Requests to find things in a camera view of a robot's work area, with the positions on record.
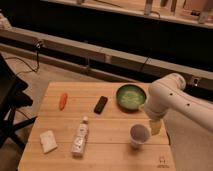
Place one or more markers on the white sponge block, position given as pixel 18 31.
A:
pixel 48 141

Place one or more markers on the long metal rail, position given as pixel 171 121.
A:
pixel 70 49

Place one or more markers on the white plastic bottle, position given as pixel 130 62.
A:
pixel 80 138

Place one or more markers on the black rectangular block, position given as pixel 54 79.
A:
pixel 100 104

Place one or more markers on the orange carrot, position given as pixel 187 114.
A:
pixel 63 101

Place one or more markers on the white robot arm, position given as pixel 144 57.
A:
pixel 168 93

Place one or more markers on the black office chair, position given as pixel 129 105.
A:
pixel 12 97

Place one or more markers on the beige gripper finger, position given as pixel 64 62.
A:
pixel 155 126

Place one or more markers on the green bowl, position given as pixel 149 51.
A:
pixel 130 97

